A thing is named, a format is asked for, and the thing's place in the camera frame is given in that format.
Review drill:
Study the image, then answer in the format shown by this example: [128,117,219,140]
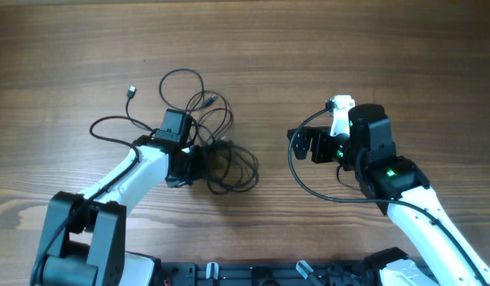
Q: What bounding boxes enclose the black usb cable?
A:
[125,68,260,195]

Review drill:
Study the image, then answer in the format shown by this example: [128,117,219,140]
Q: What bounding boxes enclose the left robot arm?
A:
[29,109,199,285]

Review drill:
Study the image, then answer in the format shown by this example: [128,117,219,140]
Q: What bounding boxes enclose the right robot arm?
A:
[287,102,490,285]

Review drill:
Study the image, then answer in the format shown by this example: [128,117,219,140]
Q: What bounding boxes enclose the left camera black cable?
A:
[29,115,158,286]

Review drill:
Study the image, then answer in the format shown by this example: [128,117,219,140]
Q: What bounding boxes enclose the camera black cable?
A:
[287,102,490,286]
[29,115,158,286]

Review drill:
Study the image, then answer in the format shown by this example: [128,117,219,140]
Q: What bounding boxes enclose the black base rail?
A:
[149,248,432,286]

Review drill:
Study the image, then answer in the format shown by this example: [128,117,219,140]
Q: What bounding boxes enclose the right camera black cable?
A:
[287,102,490,286]

